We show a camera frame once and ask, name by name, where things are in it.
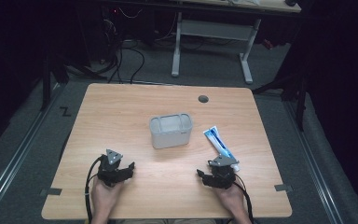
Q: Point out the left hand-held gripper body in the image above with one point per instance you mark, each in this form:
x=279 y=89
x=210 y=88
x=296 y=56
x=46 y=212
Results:
x=112 y=169

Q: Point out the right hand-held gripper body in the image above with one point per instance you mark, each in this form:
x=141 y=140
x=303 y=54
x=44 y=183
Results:
x=223 y=174

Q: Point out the blue and white toothpaste tube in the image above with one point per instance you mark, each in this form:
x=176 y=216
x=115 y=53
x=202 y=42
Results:
x=219 y=143

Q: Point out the grey plastic container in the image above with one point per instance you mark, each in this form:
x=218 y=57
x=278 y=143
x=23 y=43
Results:
x=171 y=132

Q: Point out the grey tape strip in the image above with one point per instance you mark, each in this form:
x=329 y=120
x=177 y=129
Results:
x=282 y=187
x=54 y=191

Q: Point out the grey round table grommet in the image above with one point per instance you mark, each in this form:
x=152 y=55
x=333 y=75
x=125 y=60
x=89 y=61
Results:
x=203 y=99

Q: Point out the black metal stand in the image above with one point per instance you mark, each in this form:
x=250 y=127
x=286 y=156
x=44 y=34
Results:
x=300 y=99
x=46 y=81

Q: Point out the white-legged wooden desk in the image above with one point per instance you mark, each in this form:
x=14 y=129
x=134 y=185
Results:
x=214 y=29

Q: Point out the metal floor rail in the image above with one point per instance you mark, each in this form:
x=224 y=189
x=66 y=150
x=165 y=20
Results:
x=18 y=158
x=313 y=161

